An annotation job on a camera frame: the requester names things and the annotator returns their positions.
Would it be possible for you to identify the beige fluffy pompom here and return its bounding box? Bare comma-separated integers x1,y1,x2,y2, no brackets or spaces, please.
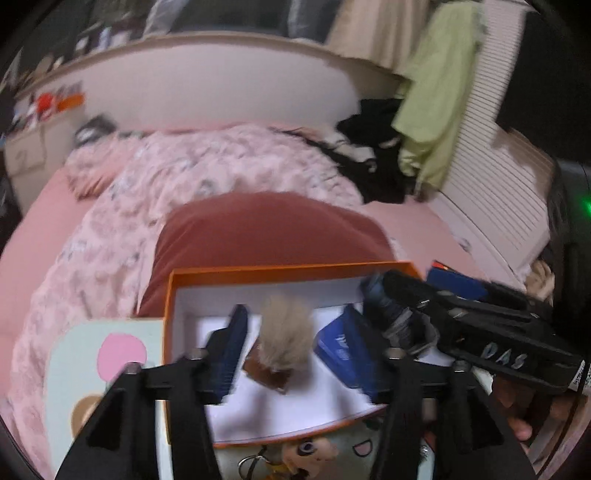
242,295,315,394

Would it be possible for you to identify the light green hanging cloth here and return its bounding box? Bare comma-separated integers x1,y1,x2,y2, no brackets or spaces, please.
392,0,485,201

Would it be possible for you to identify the pink bed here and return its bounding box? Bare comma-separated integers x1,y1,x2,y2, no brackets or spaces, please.
0,120,532,416

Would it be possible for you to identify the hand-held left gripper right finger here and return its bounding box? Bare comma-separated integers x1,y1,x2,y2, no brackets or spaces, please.
342,305,536,480

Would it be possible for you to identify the orange cardboard box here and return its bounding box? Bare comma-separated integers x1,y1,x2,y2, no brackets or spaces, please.
164,261,423,448

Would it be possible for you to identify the white louvered door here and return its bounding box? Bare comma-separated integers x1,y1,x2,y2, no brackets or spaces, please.
434,0,555,278

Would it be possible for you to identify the red-brown pillow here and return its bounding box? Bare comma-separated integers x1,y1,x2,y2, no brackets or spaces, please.
139,191,402,319

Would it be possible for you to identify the blue card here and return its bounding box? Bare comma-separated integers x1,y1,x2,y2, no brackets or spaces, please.
314,309,370,393

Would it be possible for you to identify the beige curtain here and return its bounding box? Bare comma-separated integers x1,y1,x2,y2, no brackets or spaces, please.
323,0,435,75

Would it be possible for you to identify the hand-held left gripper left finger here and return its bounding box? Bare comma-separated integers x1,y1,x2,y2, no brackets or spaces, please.
55,304,250,480

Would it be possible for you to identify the pink floral blanket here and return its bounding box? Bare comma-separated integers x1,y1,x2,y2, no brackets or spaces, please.
9,124,365,416

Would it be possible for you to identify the person's right hand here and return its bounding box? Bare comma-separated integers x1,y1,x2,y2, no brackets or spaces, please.
489,374,577,440

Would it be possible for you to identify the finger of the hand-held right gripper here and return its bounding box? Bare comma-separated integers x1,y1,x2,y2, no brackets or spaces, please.
382,270,444,315
392,318,439,358

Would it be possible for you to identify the dark grey bundle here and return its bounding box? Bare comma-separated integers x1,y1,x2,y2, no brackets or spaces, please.
74,115,116,146

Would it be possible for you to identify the black clothes pile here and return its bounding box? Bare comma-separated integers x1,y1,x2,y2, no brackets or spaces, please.
272,97,416,206

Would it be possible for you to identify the navy blue flat box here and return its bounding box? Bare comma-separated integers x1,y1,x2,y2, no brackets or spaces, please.
426,261,488,301

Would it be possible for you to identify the dark window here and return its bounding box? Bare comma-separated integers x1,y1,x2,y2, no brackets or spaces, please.
0,0,333,93

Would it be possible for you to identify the small doll figure keychain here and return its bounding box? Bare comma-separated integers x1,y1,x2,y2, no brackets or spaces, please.
238,436,338,480

